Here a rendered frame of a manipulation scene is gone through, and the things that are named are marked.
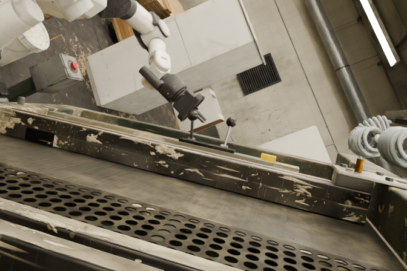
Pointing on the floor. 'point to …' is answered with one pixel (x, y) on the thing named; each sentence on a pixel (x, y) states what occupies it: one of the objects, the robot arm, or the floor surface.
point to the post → (21, 89)
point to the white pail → (26, 44)
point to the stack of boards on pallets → (155, 4)
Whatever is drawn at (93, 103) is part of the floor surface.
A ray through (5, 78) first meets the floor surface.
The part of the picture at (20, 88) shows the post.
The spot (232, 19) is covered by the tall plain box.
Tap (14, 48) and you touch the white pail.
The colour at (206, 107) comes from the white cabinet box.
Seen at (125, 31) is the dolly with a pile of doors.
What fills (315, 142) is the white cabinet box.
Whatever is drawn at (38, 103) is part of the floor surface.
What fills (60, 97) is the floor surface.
